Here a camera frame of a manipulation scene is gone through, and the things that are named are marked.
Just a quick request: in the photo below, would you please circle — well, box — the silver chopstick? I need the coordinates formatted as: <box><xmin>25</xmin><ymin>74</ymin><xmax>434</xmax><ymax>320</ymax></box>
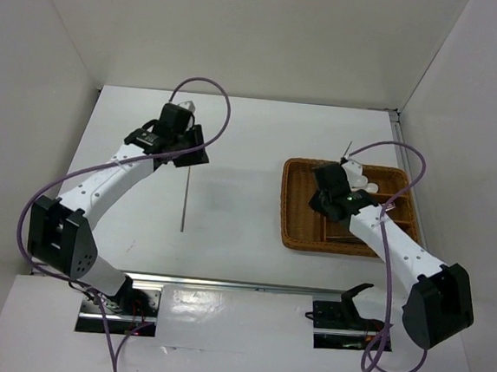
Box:
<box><xmin>180</xmin><ymin>167</ymin><xmax>192</xmax><ymax>232</ymax></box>
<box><xmin>339</xmin><ymin>141</ymin><xmax>352</xmax><ymax>165</ymax></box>

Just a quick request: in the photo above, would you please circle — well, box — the white ceramic spoon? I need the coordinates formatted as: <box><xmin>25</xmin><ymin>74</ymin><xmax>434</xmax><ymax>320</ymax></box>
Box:
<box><xmin>355</xmin><ymin>175</ymin><xmax>379</xmax><ymax>193</ymax></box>

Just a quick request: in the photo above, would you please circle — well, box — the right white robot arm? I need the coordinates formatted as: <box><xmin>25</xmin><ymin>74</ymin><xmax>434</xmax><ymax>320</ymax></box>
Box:
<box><xmin>310</xmin><ymin>162</ymin><xmax>474</xmax><ymax>349</ymax></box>

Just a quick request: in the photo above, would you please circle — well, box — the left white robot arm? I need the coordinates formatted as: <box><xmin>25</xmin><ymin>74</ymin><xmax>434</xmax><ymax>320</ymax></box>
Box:
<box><xmin>27</xmin><ymin>101</ymin><xmax>209</xmax><ymax>313</ymax></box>

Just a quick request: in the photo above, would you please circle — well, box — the wicker cutlery tray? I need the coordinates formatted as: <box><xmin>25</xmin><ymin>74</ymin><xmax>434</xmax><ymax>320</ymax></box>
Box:
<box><xmin>280</xmin><ymin>158</ymin><xmax>421</xmax><ymax>258</ymax></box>

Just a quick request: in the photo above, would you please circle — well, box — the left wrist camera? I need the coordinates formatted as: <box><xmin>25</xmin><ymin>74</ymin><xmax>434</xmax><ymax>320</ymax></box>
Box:
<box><xmin>178</xmin><ymin>100</ymin><xmax>196</xmax><ymax>113</ymax></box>

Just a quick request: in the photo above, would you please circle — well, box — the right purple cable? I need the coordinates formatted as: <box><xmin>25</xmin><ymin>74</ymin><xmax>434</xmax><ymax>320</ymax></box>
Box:
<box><xmin>330</xmin><ymin>138</ymin><xmax>447</xmax><ymax>372</ymax></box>

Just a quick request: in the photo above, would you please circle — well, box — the purple cable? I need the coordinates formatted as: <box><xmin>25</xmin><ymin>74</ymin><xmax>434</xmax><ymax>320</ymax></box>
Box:
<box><xmin>4</xmin><ymin>62</ymin><xmax>235</xmax><ymax>372</ymax></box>
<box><xmin>330</xmin><ymin>138</ymin><xmax>447</xmax><ymax>372</ymax></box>

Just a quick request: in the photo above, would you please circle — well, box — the aluminium rail front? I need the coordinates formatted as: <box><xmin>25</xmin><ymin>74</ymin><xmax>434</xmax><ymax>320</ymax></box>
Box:
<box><xmin>127</xmin><ymin>271</ymin><xmax>343</xmax><ymax>299</ymax></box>

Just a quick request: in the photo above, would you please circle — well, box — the aluminium rail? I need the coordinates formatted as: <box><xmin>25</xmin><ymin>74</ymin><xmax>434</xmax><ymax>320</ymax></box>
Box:
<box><xmin>127</xmin><ymin>271</ymin><xmax>343</xmax><ymax>299</ymax></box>
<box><xmin>374</xmin><ymin>107</ymin><xmax>439</xmax><ymax>242</ymax></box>

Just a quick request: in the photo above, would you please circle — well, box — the aluminium rail right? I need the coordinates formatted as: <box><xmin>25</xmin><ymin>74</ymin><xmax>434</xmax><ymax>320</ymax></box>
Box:
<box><xmin>374</xmin><ymin>107</ymin><xmax>439</xmax><ymax>242</ymax></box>

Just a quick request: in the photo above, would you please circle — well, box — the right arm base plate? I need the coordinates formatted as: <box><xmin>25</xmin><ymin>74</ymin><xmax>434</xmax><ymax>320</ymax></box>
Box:
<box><xmin>304</xmin><ymin>301</ymin><xmax>383</xmax><ymax>351</ymax></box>

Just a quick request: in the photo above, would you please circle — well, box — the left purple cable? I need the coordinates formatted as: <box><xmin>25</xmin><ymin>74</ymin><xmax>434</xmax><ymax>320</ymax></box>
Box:
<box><xmin>4</xmin><ymin>62</ymin><xmax>235</xmax><ymax>372</ymax></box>

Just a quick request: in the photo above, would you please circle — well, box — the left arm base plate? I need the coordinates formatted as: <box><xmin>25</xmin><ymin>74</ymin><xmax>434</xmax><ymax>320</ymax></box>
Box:
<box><xmin>74</xmin><ymin>290</ymin><xmax>161</xmax><ymax>337</ymax></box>

